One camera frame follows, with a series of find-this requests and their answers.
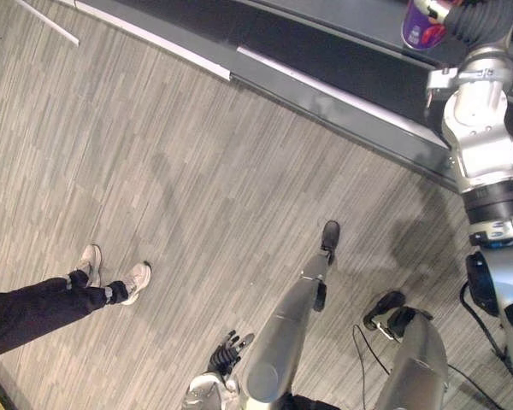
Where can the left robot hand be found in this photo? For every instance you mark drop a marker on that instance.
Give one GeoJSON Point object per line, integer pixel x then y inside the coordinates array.
{"type": "Point", "coordinates": [224, 353]}

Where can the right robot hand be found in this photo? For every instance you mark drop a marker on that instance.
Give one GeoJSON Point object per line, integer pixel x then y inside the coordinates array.
{"type": "Point", "coordinates": [479, 21]}

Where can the purple chips can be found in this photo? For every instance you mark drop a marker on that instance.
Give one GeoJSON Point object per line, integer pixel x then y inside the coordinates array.
{"type": "Point", "coordinates": [421, 30]}

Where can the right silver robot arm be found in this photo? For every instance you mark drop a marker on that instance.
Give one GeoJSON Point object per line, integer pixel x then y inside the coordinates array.
{"type": "Point", "coordinates": [481, 141]}

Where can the dark grey shelf unit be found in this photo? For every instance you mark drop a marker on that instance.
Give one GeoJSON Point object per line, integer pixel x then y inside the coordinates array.
{"type": "Point", "coordinates": [325, 55]}

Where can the left silver robot leg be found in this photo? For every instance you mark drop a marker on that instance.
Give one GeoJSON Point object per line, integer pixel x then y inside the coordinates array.
{"type": "Point", "coordinates": [282, 333]}

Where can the silver robot leg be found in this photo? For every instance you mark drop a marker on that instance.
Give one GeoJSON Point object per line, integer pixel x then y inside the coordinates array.
{"type": "Point", "coordinates": [419, 363]}
{"type": "Point", "coordinates": [282, 333]}

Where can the person's white shoe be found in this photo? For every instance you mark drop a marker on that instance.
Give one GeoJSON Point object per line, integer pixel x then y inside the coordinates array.
{"type": "Point", "coordinates": [137, 282]}
{"type": "Point", "coordinates": [91, 261]}

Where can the left dark robot foot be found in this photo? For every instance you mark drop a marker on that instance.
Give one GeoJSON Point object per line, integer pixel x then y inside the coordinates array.
{"type": "Point", "coordinates": [331, 235]}

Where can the dark robot foot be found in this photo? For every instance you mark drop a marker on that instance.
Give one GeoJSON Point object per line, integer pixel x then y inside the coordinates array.
{"type": "Point", "coordinates": [382, 307]}
{"type": "Point", "coordinates": [331, 235]}

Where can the right dark robot foot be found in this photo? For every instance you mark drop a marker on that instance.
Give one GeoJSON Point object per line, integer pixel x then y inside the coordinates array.
{"type": "Point", "coordinates": [382, 307]}

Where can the person's leg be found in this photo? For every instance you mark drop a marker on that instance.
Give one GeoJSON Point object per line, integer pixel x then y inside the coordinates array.
{"type": "Point", "coordinates": [34, 294]}
{"type": "Point", "coordinates": [47, 318]}

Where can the right silver robot leg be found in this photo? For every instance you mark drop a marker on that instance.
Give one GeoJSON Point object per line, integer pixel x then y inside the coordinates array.
{"type": "Point", "coordinates": [419, 363]}

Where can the silver robot torso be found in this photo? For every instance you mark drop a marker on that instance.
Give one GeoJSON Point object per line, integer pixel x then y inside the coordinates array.
{"type": "Point", "coordinates": [508, 299]}

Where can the white metal frame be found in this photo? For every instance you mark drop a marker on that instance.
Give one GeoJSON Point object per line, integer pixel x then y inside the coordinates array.
{"type": "Point", "coordinates": [51, 23]}

